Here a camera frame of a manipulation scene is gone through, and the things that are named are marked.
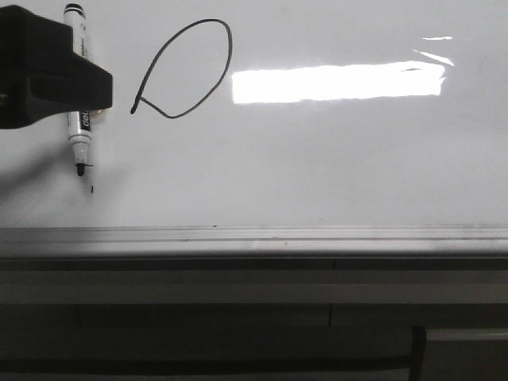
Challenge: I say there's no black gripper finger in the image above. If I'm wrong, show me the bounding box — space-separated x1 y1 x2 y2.
1 5 114 129

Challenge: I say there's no white black whiteboard marker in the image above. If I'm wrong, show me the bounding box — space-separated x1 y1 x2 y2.
63 3 92 177

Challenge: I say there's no white whiteboard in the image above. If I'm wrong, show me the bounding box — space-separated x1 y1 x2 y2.
1 1 507 228

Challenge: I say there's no aluminium whiteboard tray rail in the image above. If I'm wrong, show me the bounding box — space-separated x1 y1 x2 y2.
1 225 507 260

